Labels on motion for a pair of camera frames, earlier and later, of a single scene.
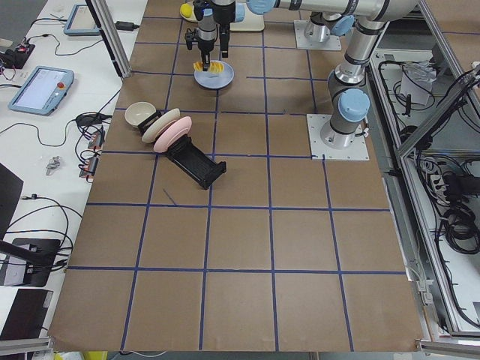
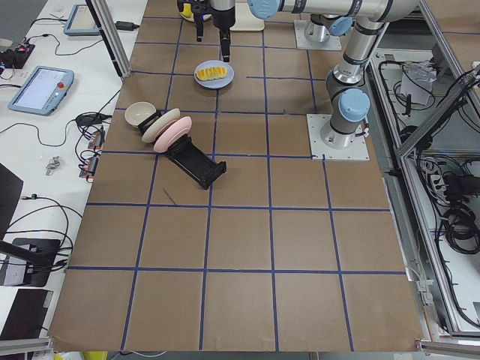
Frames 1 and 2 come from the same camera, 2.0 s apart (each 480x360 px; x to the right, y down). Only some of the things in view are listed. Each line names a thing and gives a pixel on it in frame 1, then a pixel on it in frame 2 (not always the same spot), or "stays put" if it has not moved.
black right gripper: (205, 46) to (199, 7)
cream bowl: (137, 112) stays put
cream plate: (149, 133) stays put
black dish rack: (192, 160) stays put
